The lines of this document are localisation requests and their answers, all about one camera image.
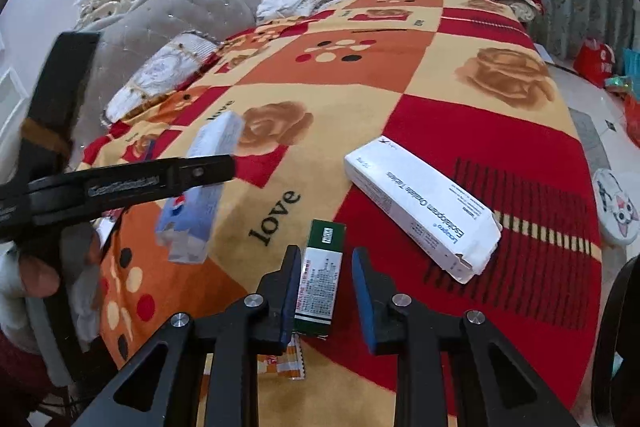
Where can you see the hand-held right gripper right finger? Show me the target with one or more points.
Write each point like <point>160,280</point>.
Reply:
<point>362,302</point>

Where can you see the red plastic bag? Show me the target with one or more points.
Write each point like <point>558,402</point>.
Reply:
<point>634,112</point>

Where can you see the red gift bag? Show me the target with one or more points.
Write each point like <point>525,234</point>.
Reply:
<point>595,62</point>

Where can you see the blue white medicine box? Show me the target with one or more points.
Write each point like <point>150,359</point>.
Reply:
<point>190,227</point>

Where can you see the black trash bin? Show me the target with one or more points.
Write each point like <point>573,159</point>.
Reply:
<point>620,337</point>

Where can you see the grey rug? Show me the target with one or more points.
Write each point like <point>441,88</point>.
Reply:
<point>585,132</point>

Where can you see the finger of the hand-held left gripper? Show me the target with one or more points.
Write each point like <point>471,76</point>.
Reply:
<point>200,172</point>

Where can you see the large white medicine box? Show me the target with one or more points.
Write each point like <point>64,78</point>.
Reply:
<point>425,207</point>

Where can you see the blue shopping bag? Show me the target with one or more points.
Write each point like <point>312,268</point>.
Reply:
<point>632,62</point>

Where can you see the orange white wrapper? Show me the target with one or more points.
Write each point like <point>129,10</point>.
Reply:
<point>280,363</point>

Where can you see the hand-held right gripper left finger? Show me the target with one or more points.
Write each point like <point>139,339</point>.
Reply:
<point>287,322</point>

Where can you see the printed checkered blanket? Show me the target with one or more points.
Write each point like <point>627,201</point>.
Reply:
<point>400,107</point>

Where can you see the beige rolled blanket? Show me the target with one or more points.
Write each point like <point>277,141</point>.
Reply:
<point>526,13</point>

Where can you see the person's left hand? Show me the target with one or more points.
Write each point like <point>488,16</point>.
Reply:
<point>40,277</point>

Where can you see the green white medicine box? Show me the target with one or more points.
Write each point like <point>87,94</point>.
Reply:
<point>320,277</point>

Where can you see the beige tufted bed headboard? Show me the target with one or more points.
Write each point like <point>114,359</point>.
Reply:
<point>165,7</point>

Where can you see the cat print round stool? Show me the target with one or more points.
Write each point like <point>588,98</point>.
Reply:
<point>617,207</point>

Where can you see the round embroidered cushion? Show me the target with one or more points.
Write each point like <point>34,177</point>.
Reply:
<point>160,72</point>

